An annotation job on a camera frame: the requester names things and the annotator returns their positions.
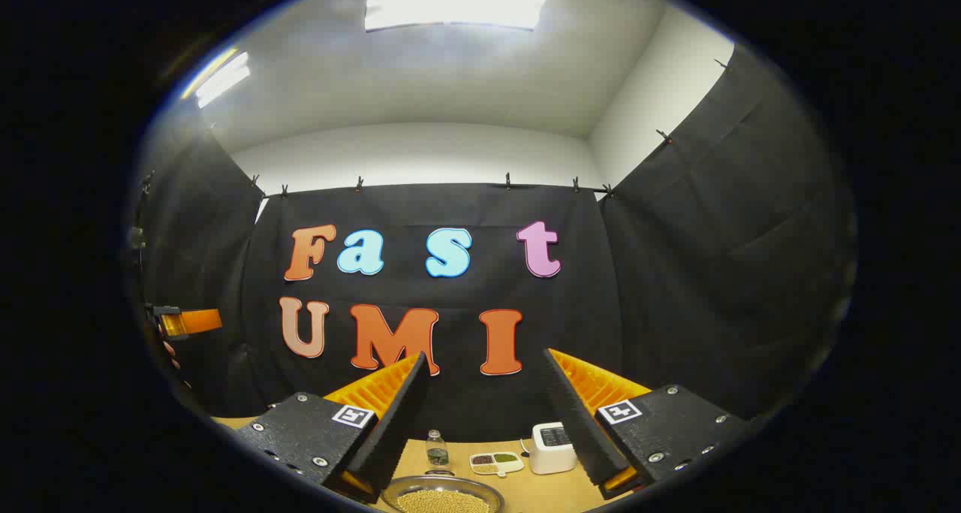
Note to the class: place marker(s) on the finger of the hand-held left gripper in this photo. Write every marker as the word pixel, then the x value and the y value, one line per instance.
pixel 199 321

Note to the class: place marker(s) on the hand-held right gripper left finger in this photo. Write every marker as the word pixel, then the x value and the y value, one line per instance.
pixel 398 430

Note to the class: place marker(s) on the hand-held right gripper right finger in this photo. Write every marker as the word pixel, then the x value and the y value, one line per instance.
pixel 574 423

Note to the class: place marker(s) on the stainless steel pot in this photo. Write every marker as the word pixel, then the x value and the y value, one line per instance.
pixel 405 486

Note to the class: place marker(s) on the pile of soybeans in pot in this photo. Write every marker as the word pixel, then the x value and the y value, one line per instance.
pixel 443 502

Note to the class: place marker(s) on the white toaster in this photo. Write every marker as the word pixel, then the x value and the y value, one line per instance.
pixel 552 453

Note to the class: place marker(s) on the clear plastic water bottle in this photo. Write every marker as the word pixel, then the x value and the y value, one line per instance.
pixel 437 449

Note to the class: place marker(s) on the white divided dish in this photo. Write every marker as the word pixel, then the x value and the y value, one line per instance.
pixel 497 464

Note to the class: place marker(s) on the small ceiling light panel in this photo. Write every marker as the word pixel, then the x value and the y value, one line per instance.
pixel 223 79

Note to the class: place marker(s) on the large ceiling light panel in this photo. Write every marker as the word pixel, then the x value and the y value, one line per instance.
pixel 454 6

